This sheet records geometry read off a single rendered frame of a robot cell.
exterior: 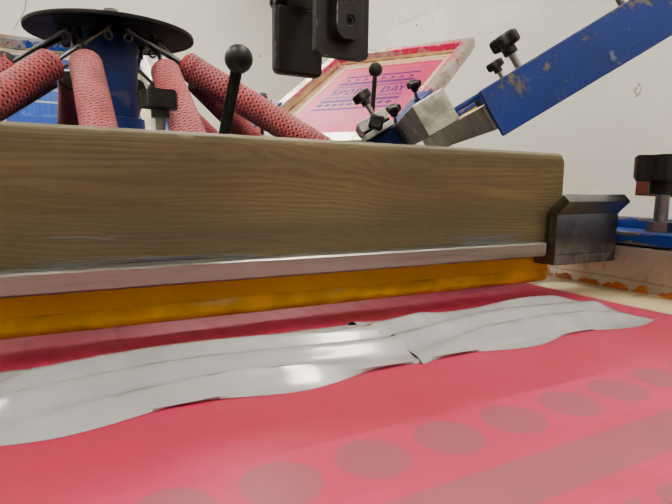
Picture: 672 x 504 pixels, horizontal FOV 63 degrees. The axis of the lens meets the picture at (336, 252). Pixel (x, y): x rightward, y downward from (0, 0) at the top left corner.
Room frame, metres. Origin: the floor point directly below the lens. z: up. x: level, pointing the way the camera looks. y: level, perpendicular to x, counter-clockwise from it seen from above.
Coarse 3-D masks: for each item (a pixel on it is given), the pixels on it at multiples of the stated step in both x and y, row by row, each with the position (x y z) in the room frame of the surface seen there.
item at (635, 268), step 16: (624, 256) 0.42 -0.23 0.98; (640, 256) 0.41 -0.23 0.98; (656, 256) 0.40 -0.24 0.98; (560, 272) 0.47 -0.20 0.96; (576, 272) 0.46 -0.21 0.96; (592, 272) 0.45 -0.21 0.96; (608, 272) 0.43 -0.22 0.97; (624, 272) 0.42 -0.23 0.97; (640, 272) 0.41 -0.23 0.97; (656, 272) 0.40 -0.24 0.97; (624, 288) 0.42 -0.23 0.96; (640, 288) 0.41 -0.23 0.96; (656, 288) 0.40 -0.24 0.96
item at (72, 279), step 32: (256, 256) 0.29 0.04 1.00; (288, 256) 0.29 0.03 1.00; (320, 256) 0.30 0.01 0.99; (352, 256) 0.31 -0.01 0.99; (384, 256) 0.32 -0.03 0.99; (416, 256) 0.33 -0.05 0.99; (448, 256) 0.34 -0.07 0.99; (480, 256) 0.36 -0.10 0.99; (512, 256) 0.37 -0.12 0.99; (0, 288) 0.22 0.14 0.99; (32, 288) 0.23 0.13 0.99; (64, 288) 0.24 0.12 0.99; (96, 288) 0.24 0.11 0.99; (128, 288) 0.25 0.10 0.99
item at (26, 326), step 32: (352, 288) 0.34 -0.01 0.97; (384, 288) 0.35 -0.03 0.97; (416, 288) 0.36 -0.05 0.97; (448, 288) 0.38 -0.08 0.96; (0, 320) 0.24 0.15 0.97; (32, 320) 0.25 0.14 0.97; (64, 320) 0.26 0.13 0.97; (96, 320) 0.26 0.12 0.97; (128, 320) 0.27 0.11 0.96; (160, 320) 0.28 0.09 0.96
